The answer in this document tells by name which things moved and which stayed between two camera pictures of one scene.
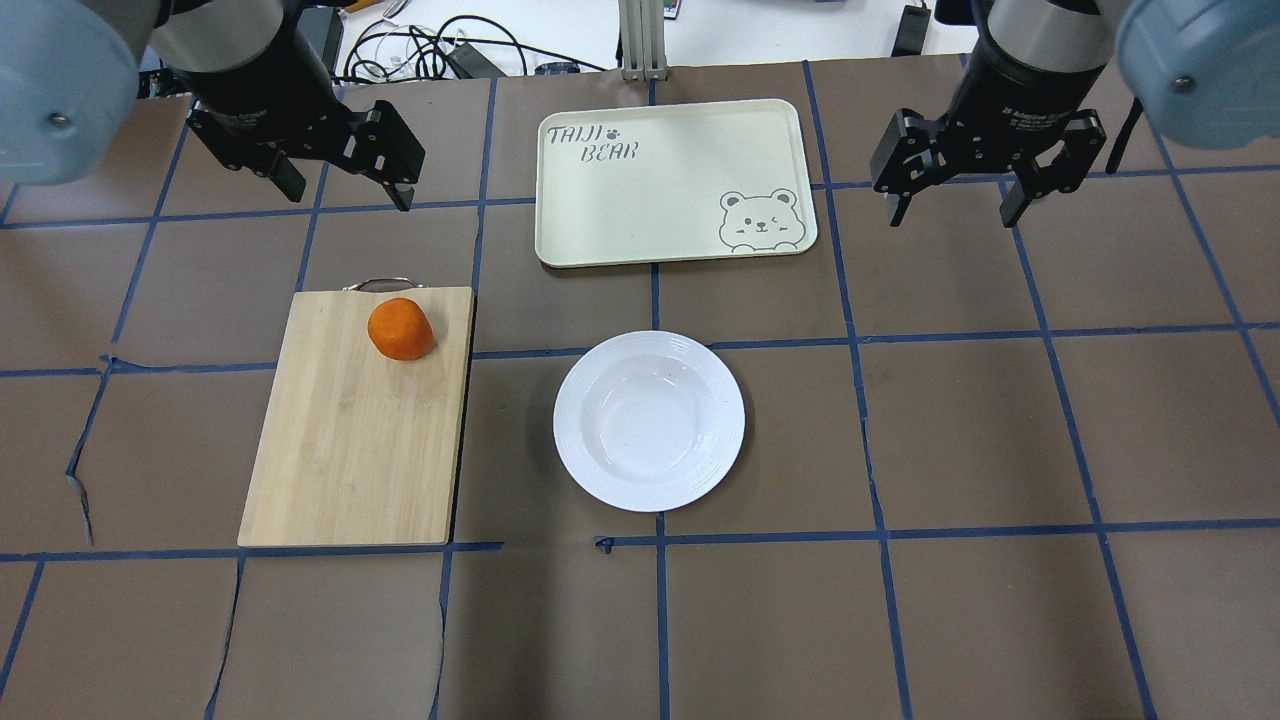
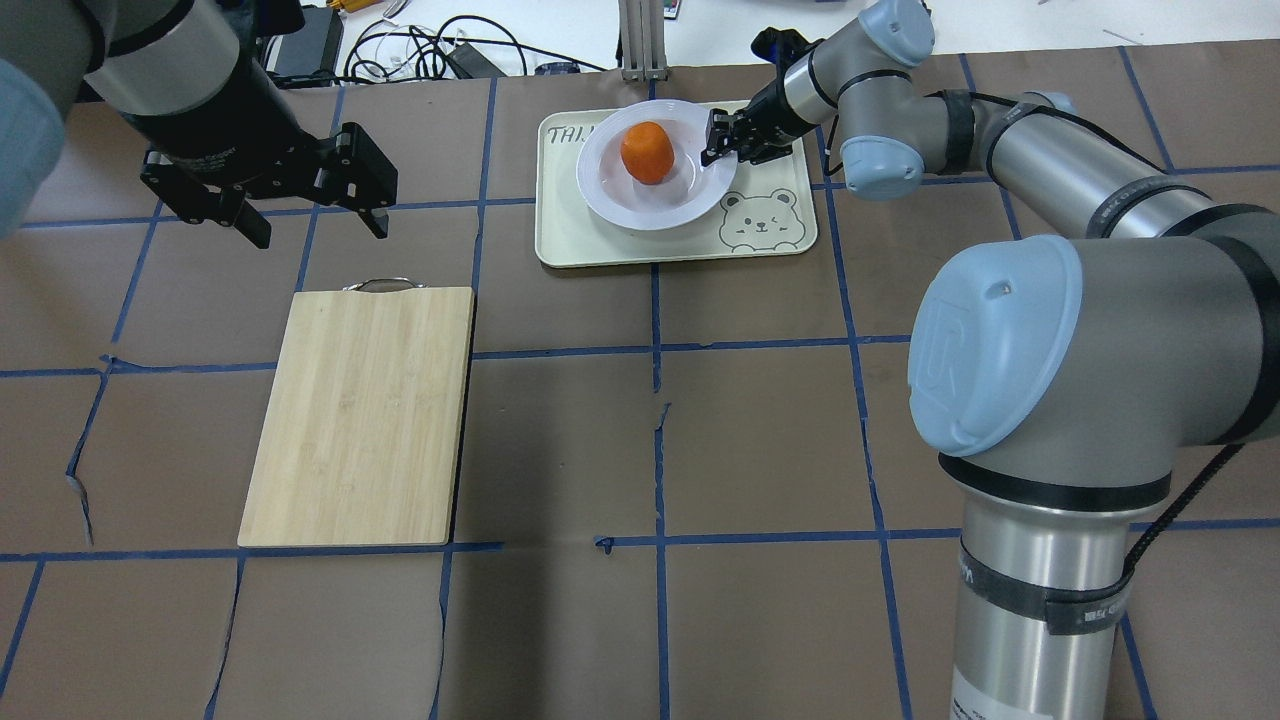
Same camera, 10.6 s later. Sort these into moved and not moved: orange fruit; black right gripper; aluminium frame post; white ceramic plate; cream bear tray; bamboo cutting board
Moved: orange fruit; black right gripper; white ceramic plate
Not moved: cream bear tray; bamboo cutting board; aluminium frame post
